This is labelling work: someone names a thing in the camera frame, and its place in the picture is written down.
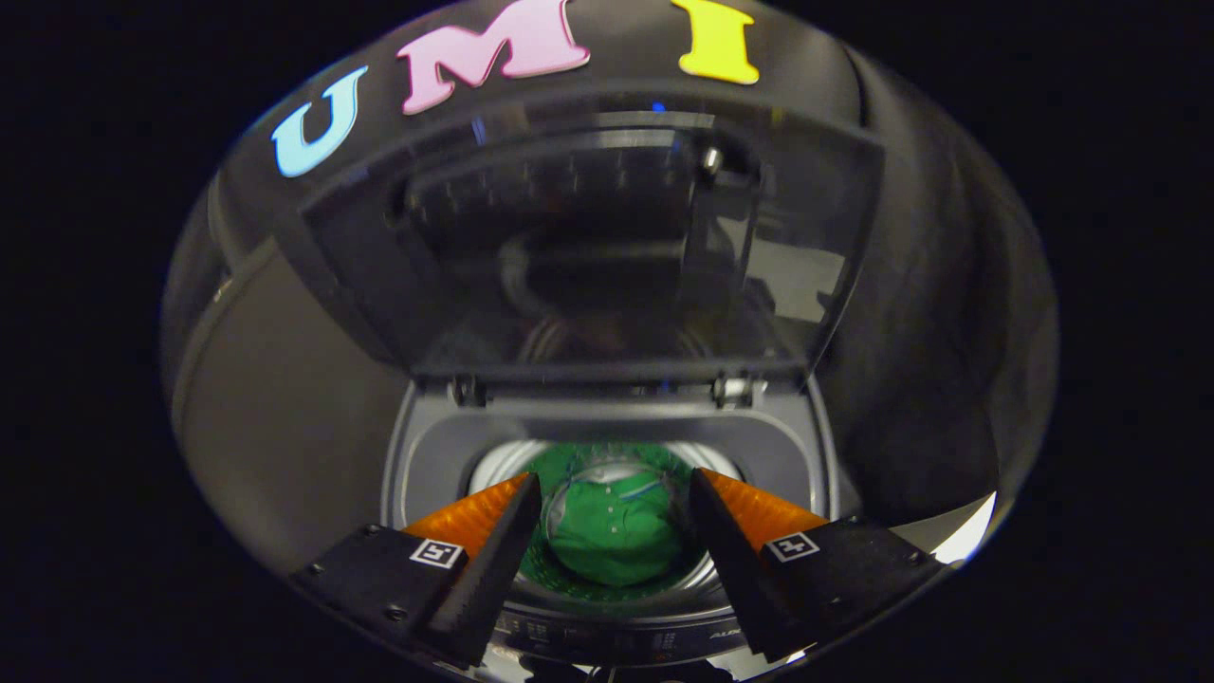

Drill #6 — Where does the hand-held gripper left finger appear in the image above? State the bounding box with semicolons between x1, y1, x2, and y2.
289;471;543;668

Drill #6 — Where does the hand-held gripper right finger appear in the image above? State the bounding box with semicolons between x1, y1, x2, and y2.
688;468;949;663

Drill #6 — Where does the green polo shirt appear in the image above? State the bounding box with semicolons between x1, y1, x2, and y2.
545;474;686;586

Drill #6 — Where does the dark glass washing machine lid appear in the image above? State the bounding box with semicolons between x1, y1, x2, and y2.
275;90;888;385

